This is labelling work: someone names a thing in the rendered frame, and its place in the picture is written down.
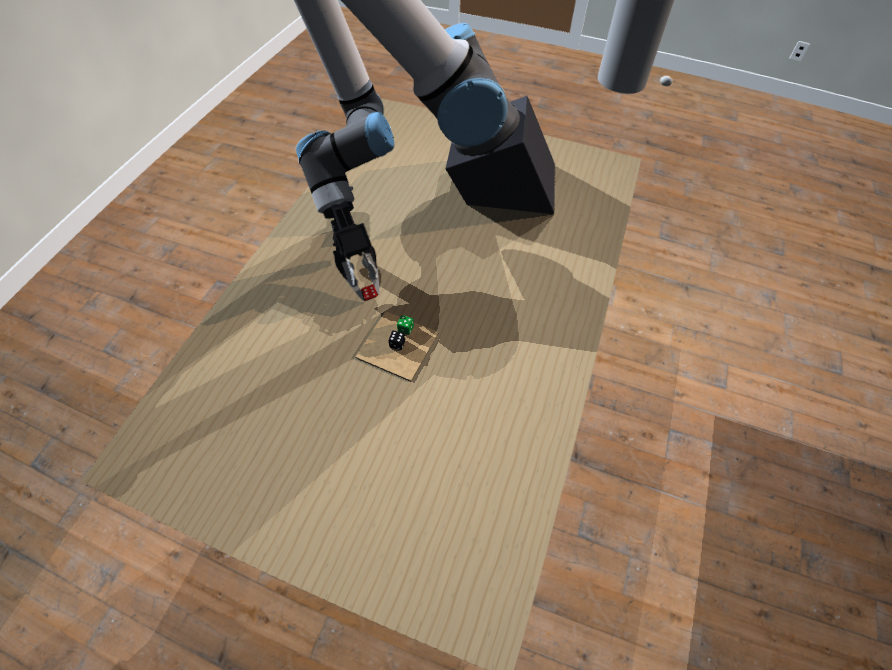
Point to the black die with white pips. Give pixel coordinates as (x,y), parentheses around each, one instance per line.
(397,340)

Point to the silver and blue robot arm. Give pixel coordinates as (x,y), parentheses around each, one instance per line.
(470,104)

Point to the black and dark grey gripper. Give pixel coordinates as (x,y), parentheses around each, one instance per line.
(353,242)

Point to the green die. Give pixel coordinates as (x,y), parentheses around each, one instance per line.
(405,324)

